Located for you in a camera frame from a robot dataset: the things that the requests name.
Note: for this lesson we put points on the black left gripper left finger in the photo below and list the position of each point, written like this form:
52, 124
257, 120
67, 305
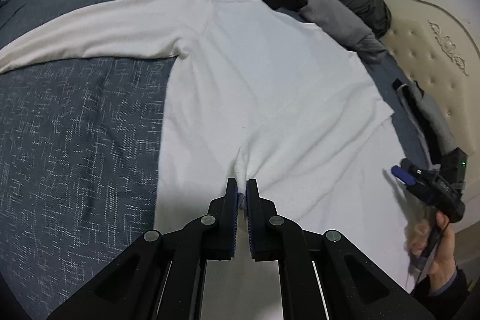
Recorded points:
160, 276

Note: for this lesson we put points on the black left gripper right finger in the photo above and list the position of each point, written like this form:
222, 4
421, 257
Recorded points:
323, 276

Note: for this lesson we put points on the white long-sleeve shirt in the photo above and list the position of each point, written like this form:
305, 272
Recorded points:
253, 94

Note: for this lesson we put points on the dark right sleeve forearm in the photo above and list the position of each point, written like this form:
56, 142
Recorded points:
445, 302

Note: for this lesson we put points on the person's right hand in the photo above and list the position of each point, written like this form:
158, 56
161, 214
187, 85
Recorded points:
443, 267

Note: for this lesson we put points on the grey folded garment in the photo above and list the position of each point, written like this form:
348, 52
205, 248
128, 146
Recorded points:
432, 128

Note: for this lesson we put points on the cream tufted headboard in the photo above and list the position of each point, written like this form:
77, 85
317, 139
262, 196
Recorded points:
436, 50

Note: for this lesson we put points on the grey crumpled garment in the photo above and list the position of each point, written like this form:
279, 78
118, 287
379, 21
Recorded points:
345, 27

